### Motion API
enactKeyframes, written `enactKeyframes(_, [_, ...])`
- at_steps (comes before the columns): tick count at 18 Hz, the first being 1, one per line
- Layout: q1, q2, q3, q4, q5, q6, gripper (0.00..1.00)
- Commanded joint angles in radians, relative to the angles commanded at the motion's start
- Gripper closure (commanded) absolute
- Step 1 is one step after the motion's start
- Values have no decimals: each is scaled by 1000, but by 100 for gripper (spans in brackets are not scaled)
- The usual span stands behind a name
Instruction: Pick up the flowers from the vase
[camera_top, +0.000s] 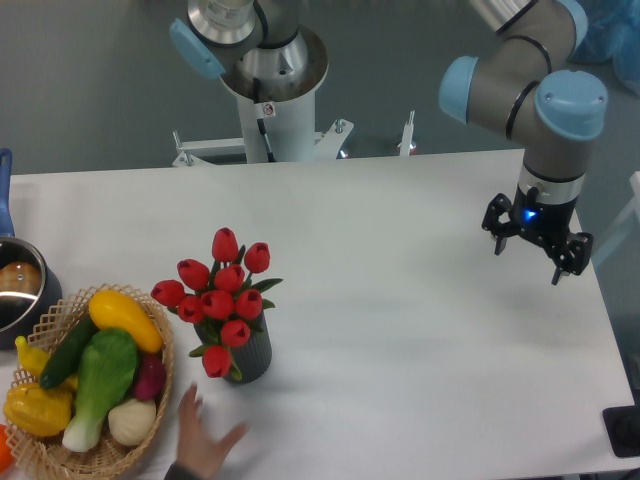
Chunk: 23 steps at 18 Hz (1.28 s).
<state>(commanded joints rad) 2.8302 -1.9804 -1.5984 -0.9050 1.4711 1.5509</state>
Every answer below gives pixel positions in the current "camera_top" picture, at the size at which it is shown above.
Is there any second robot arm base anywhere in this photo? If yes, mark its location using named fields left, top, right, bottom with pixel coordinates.
left=169, top=1, right=328, bottom=103

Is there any yellow bell pepper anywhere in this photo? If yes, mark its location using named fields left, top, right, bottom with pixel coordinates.
left=3, top=383, right=73, bottom=437

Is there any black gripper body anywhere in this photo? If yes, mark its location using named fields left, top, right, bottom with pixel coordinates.
left=509, top=180, right=584, bottom=250

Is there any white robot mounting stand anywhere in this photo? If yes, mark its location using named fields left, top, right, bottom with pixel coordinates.
left=171, top=94, right=418, bottom=169

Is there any yellow squash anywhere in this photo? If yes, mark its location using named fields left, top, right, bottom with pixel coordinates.
left=88, top=289, right=164, bottom=354

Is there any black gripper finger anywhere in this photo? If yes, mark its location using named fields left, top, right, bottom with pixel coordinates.
left=481, top=193, right=520, bottom=256
left=551, top=232, right=594, bottom=285

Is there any person's hand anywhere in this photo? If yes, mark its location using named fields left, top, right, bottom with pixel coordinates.
left=176, top=383, right=249, bottom=479

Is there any green bok choy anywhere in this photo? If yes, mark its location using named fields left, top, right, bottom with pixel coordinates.
left=62, top=328, right=138, bottom=453

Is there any red tulip bouquet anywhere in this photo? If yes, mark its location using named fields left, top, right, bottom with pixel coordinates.
left=150, top=227, right=284, bottom=381

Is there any dark sleeve forearm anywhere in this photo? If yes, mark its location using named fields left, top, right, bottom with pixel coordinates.
left=163, top=462, right=206, bottom=480

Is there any blue plastic bag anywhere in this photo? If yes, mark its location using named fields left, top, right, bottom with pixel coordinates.
left=571, top=0, right=639, bottom=96

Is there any purple red radish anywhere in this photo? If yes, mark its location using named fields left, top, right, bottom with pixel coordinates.
left=132, top=355, right=167, bottom=401

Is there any yellow banana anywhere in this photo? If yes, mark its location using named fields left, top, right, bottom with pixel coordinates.
left=14, top=336, right=78, bottom=392

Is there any dark pot blue handle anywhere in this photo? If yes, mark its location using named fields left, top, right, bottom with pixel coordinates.
left=1, top=148, right=62, bottom=351

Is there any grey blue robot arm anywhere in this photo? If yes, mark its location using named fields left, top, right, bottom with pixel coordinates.
left=438, top=1, right=608, bottom=283

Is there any woven wicker basket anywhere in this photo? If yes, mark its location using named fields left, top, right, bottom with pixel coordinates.
left=5, top=284, right=174, bottom=479

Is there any white garlic bulb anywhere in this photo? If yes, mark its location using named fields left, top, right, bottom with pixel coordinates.
left=108, top=398, right=156, bottom=447

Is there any orange fruit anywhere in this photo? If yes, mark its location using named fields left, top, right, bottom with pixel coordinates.
left=0, top=424, right=14, bottom=473

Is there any black device at edge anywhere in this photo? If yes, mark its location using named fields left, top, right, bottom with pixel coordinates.
left=602, top=405, right=639, bottom=458

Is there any green cucumber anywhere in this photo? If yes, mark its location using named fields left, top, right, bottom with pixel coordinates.
left=39, top=315, right=98, bottom=390

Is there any dark grey ribbed vase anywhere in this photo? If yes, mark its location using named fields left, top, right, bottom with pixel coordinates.
left=189, top=314, right=272, bottom=384

